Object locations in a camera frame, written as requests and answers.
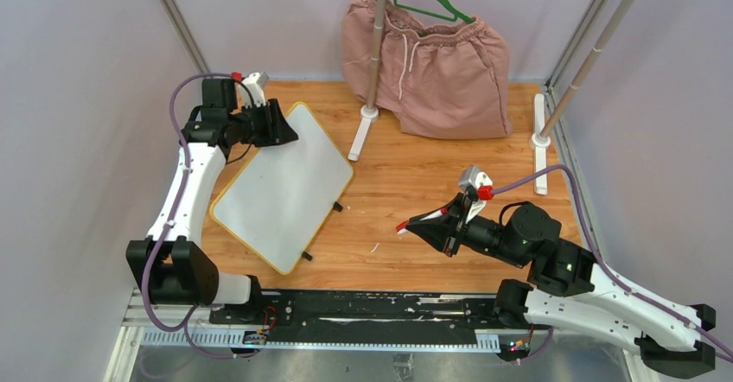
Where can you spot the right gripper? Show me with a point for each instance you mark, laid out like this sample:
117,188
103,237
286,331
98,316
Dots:
449,226

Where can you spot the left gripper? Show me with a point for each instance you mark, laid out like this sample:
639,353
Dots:
277,130

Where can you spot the white marker pen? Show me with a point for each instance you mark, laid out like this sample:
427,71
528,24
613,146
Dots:
402,227

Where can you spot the yellow framed whiteboard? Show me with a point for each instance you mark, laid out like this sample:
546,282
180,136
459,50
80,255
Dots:
277,203

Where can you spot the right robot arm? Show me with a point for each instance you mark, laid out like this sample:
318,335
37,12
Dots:
567,287

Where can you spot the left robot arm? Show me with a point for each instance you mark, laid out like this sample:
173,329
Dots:
168,264

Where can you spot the pink shorts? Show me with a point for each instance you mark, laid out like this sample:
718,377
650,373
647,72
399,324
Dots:
444,81

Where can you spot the clothes rack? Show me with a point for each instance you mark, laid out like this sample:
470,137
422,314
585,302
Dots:
361,34

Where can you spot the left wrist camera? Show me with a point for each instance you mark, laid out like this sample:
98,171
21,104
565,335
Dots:
253,89

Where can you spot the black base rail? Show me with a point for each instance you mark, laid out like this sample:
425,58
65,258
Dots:
371,318

